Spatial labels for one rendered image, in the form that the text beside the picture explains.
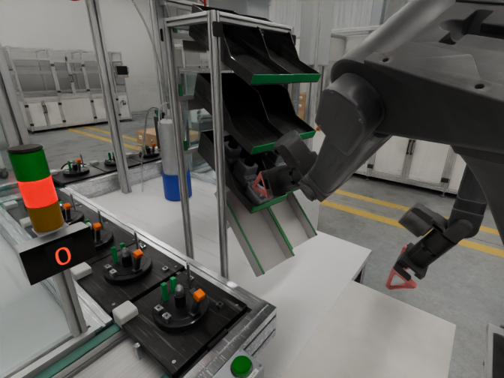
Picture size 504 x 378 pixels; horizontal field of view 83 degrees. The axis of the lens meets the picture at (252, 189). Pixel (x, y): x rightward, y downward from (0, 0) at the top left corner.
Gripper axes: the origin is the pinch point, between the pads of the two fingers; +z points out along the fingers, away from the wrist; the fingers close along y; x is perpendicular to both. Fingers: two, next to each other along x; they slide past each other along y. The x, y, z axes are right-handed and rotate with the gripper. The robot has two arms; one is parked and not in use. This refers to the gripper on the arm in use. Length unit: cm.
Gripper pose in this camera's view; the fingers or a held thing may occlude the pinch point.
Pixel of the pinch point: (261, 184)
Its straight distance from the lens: 76.7
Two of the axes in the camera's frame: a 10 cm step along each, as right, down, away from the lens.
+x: 2.8, 9.6, 0.5
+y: -7.6, 2.5, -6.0
